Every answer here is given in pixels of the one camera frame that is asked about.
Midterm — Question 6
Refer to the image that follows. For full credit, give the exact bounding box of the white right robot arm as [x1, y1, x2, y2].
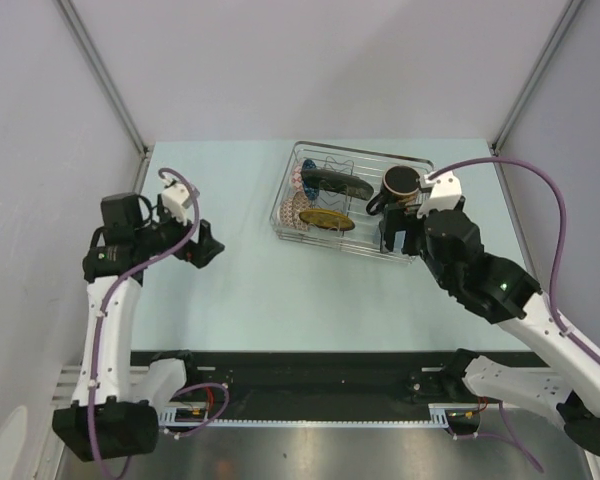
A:
[379, 203, 600, 457]

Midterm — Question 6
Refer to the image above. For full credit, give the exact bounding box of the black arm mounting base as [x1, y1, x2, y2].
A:
[129, 349, 551, 422]

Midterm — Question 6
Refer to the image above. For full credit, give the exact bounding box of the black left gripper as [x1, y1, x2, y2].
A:
[134, 200, 222, 267]

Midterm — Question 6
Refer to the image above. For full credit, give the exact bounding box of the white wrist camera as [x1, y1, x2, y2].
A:
[160, 179, 199, 225]
[416, 171, 462, 218]

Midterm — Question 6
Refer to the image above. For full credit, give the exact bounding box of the blue triangle pattern bowl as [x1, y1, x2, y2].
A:
[289, 159, 320, 201]

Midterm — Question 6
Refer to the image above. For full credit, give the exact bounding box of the yellow round plate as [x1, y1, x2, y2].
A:
[299, 208, 355, 232]

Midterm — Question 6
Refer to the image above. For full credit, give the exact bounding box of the black square floral plate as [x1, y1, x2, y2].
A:
[315, 168, 374, 200]

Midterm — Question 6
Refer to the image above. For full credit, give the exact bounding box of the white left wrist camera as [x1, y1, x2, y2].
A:
[160, 179, 199, 225]

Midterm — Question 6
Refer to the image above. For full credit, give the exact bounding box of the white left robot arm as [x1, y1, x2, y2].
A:
[52, 184, 224, 462]

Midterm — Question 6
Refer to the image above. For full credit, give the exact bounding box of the red black skull mug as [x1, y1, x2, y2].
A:
[366, 166, 420, 216]

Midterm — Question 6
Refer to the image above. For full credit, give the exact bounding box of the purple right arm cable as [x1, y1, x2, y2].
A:
[419, 157, 600, 474]

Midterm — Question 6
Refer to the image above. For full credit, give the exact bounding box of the metal wire dish rack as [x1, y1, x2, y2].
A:
[270, 141, 434, 263]

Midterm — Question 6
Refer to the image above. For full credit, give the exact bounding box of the white slotted cable duct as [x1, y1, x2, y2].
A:
[158, 403, 485, 432]

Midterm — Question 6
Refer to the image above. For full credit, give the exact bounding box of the light blue cup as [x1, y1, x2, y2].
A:
[379, 221, 406, 254]

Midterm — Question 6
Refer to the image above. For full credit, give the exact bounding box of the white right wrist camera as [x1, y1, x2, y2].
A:
[416, 171, 462, 218]

